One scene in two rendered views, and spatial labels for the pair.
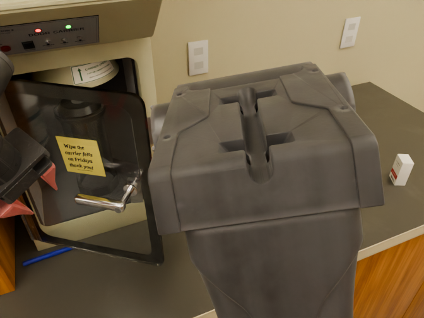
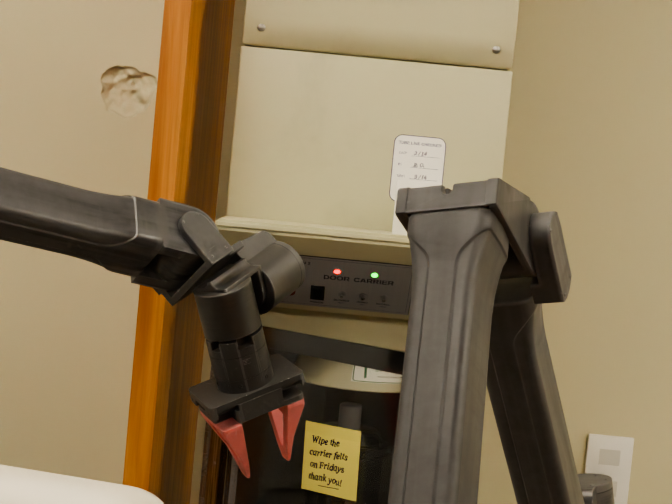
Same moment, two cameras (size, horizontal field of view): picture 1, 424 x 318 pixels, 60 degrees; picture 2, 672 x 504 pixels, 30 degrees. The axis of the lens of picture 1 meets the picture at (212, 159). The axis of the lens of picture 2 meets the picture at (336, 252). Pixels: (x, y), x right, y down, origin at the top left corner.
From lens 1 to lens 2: 0.81 m
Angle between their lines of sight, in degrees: 41
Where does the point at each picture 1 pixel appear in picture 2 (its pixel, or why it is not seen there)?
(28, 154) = (282, 373)
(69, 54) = (361, 329)
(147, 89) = not seen: hidden behind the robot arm
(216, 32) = (656, 428)
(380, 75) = not seen: outside the picture
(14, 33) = (308, 269)
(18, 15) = (324, 244)
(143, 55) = not seen: hidden behind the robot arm
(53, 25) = (357, 268)
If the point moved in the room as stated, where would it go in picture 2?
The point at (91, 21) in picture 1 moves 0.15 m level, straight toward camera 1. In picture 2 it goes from (405, 273) to (399, 282)
